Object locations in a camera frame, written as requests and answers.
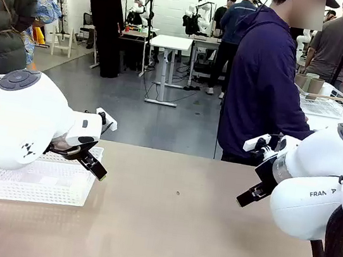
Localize person in purple hoodie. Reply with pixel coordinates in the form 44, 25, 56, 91
214, 0, 341, 174

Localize person in black clothes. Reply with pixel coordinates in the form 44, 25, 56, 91
79, 0, 130, 80

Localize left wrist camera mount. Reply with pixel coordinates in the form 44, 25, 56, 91
93, 107, 120, 137

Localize white black humanoid robot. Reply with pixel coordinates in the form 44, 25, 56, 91
127, 0, 160, 31

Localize person in grey t-shirt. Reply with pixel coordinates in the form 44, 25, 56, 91
301, 0, 343, 92

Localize wooden top white desk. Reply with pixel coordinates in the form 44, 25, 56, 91
185, 34, 232, 91

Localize person in navy jacket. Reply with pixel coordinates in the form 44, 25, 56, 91
209, 0, 260, 103

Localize black office chair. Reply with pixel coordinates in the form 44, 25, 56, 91
77, 12, 99, 50

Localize white wire basket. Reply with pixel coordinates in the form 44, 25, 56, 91
291, 78, 343, 120

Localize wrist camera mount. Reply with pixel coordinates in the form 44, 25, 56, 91
93, 107, 120, 137
242, 129, 289, 160

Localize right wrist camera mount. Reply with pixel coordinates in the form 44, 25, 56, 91
242, 129, 289, 160

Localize white perforated plastic basket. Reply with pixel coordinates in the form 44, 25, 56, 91
0, 133, 106, 214

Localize white robot with black vest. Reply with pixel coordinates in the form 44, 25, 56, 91
180, 0, 216, 39

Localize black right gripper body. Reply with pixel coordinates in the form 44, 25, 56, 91
252, 152, 284, 194

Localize white wooden step stool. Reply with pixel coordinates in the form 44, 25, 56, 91
47, 23, 78, 59

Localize brown top desk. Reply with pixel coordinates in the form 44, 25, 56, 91
115, 23, 161, 79

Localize mannequin in orange blue clothes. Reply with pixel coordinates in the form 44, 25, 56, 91
0, 0, 65, 74

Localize white standing desk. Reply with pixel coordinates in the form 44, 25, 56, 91
141, 32, 194, 109

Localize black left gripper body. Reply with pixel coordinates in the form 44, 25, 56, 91
44, 134, 100, 165

